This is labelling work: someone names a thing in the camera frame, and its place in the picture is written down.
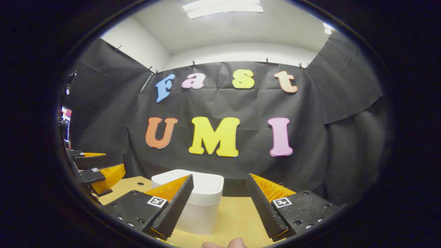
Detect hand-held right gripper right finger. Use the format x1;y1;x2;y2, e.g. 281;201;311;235
246;173;340;242

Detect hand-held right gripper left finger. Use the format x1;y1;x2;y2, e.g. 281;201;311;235
103;174;194;241

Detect white desktop garbage bin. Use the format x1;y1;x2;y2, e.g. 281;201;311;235
151;169;224;236

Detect wooden desktop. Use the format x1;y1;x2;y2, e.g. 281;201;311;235
93;176;286;248

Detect computer monitor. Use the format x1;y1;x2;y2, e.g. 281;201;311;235
61;107;73;142

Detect black backdrop cloth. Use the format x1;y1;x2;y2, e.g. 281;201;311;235
64;33;391;207

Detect ceiling light panel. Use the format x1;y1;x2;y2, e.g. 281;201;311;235
183;0;264;19

